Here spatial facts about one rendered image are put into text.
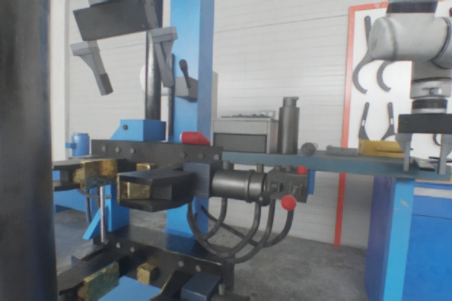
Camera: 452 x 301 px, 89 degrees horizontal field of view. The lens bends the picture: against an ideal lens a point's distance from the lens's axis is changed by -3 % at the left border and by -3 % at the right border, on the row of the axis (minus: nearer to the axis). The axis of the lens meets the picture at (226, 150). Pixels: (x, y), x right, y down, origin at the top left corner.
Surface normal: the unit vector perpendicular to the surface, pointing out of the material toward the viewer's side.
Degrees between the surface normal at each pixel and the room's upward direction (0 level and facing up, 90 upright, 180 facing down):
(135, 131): 90
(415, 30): 115
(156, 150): 90
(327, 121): 90
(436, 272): 90
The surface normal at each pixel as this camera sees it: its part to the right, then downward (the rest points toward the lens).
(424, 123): -0.60, 0.04
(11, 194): 0.81, 0.07
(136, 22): -0.10, 0.47
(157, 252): -0.38, 0.06
